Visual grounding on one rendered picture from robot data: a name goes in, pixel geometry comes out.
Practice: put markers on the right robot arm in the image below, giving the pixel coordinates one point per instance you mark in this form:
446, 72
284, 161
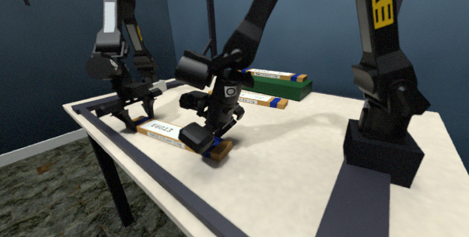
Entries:
111, 46

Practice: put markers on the green flat rectangular platform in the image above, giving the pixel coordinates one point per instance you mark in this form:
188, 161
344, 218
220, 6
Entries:
281, 88

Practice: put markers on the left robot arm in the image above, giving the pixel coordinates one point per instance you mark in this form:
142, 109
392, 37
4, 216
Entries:
384, 74

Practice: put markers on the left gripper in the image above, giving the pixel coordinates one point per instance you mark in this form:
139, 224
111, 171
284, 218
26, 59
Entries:
219, 119

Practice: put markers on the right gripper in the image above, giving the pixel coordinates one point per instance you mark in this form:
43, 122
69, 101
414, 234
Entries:
118, 108

